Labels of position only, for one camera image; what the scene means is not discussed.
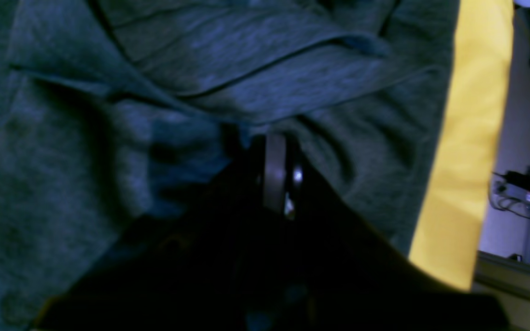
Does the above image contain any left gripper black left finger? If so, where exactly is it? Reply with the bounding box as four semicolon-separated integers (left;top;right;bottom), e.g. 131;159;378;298
33;134;277;331

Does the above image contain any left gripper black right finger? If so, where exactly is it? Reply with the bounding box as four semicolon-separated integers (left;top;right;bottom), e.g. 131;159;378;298
274;134;509;331

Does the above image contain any dark grey long-sleeve shirt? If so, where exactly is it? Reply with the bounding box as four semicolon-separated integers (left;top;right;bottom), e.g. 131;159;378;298
0;0;461;331

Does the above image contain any yellow table cloth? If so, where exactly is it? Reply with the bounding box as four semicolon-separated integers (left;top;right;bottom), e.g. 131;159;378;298
409;0;514;291

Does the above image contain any white power strip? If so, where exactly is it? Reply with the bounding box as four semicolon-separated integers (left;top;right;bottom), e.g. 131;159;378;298
491;182;530;206

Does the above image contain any aluminium frame rail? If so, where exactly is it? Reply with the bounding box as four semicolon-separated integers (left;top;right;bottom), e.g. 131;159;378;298
473;251;530;301

